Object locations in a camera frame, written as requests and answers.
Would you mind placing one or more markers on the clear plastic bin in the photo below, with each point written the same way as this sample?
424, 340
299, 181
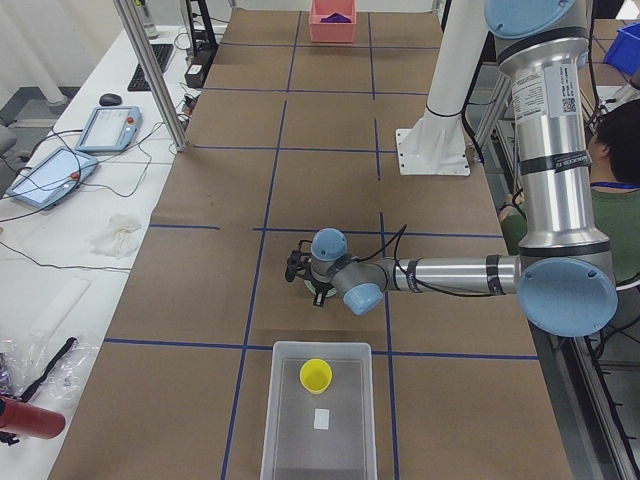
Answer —
327, 435

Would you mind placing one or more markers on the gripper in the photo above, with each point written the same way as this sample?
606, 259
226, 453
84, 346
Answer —
319, 290

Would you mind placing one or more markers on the black box device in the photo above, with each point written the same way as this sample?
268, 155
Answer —
198, 69

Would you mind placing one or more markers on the green ceramic bowl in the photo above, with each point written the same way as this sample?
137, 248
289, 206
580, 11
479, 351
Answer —
310, 286

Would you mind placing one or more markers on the seated person in green shirt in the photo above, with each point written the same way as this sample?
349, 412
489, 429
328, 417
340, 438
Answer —
614, 181

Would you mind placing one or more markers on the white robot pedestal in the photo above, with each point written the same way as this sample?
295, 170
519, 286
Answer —
435, 145

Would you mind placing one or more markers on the near teach pendant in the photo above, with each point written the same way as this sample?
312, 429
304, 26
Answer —
53, 179

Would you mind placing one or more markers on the yellow paper cup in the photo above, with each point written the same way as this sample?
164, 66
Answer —
316, 375

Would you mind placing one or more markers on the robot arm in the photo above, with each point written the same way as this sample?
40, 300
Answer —
562, 273

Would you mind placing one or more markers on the far teach pendant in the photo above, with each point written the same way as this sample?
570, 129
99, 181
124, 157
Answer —
109, 130

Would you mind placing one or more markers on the red cylinder bottle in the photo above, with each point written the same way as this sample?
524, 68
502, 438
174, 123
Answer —
29, 420

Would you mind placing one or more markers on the black computer mouse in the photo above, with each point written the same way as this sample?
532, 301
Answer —
110, 99

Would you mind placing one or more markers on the white label in bin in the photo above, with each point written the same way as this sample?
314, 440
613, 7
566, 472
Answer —
321, 419

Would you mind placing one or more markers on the teach pendant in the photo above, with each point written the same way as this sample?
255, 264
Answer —
109, 130
53, 179

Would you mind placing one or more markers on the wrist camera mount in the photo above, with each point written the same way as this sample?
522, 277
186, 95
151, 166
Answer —
298, 263

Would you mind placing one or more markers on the blue storage crate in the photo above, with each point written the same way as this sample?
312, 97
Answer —
624, 53

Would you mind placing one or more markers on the aluminium frame post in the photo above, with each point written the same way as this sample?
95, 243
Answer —
144, 53

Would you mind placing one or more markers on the pink plastic tray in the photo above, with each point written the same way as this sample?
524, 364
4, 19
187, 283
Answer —
332, 32

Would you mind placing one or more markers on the purple microfiber cloth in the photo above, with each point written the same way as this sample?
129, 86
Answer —
336, 17

